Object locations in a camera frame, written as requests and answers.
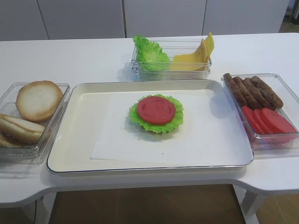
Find sesame bun half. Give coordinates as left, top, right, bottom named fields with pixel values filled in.
left=0, top=133, right=23, bottom=148
left=0, top=114, right=45, bottom=143

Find red tomato slice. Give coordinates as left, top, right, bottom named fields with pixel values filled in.
left=137, top=96, right=176, bottom=125
left=261, top=108, right=297, bottom=133
left=253, top=109, right=273, bottom=134
left=242, top=106, right=265, bottom=134

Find green lettuce leaf in container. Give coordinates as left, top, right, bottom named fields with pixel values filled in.
left=133, top=35, right=171, bottom=70

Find red tomato slice front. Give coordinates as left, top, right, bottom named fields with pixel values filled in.
left=261, top=108, right=297, bottom=133

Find green lettuce leaf on bun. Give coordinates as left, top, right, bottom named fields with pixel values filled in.
left=128, top=94, right=184, bottom=134

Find large bun half cut-side up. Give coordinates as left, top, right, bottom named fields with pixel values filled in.
left=16, top=80, right=63, bottom=122

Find white table leg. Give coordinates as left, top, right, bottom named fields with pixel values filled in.
left=233, top=185, right=267, bottom=224

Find clear patty and tomato container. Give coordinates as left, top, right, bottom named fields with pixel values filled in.
left=221, top=73, right=299, bottom=157

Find sesame bun half front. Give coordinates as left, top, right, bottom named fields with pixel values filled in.
left=0, top=133, right=23, bottom=148

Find flat yellow cheese slice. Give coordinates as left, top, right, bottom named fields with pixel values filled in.
left=170, top=51, right=206, bottom=71

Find clear lettuce and cheese container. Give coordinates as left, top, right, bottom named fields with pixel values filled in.
left=131, top=38, right=212, bottom=81

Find brown meat patty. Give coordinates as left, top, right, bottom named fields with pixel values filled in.
left=233, top=77, right=262, bottom=110
left=223, top=73, right=248, bottom=107
left=242, top=78, right=276, bottom=110
left=250, top=76, right=284, bottom=109

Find upright yellow cheese slices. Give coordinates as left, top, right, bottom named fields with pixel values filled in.
left=197, top=32, right=214, bottom=63

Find sesame bun half rear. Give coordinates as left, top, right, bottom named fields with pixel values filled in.
left=0, top=114, right=45, bottom=143

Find white paper sheet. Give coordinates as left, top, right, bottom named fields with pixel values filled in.
left=91, top=89, right=253, bottom=166

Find brown meat patty leftmost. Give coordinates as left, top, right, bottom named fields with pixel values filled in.
left=223, top=73, right=248, bottom=107

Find clear plastic bun container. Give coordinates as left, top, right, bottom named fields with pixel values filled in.
left=0, top=81, right=70, bottom=163

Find white metal tray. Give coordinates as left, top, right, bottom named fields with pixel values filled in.
left=47, top=80, right=254, bottom=173

